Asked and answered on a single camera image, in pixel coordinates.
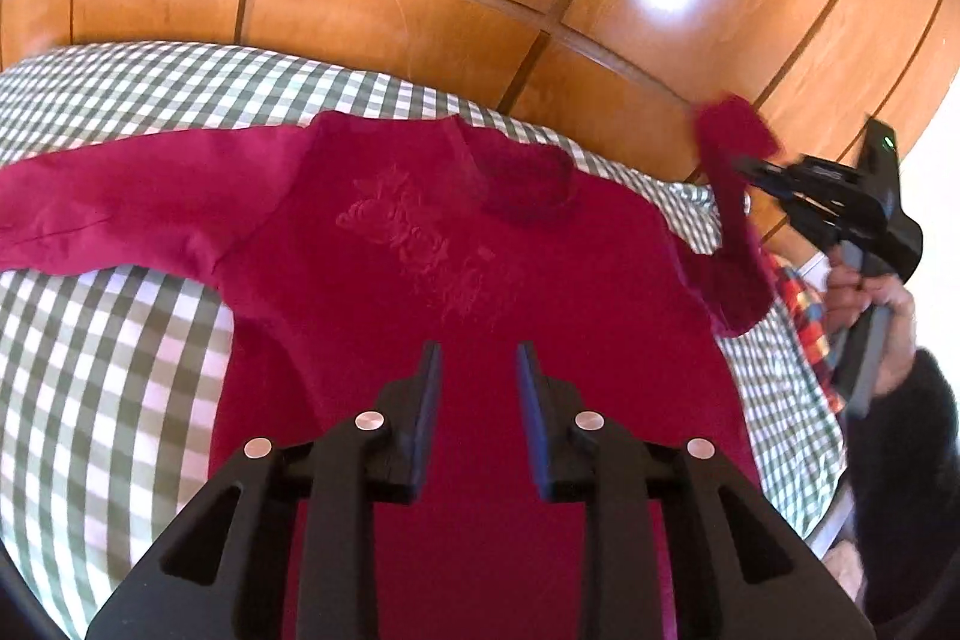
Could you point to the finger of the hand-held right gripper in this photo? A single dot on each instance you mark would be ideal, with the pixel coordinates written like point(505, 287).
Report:
point(765, 171)
point(814, 227)

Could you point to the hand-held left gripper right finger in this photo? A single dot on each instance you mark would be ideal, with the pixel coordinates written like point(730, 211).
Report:
point(531, 415)

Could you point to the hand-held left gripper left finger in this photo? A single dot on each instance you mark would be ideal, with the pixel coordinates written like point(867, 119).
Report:
point(426, 415)

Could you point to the red long-sleeved shirt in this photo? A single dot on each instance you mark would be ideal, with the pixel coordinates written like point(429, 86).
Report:
point(375, 280)

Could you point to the person's right forearm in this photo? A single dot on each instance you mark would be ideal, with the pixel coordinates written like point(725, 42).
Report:
point(911, 497)

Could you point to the person's right hand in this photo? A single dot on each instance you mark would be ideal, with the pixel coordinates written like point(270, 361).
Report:
point(889, 325)

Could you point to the colourful plaid cloth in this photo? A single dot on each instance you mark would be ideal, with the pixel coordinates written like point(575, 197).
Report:
point(806, 325)

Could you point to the green white checked bedsheet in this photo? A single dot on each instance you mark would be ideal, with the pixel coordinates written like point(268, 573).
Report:
point(90, 347)

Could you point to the wooden panelled wardrobe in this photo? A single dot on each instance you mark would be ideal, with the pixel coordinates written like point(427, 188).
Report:
point(375, 10)

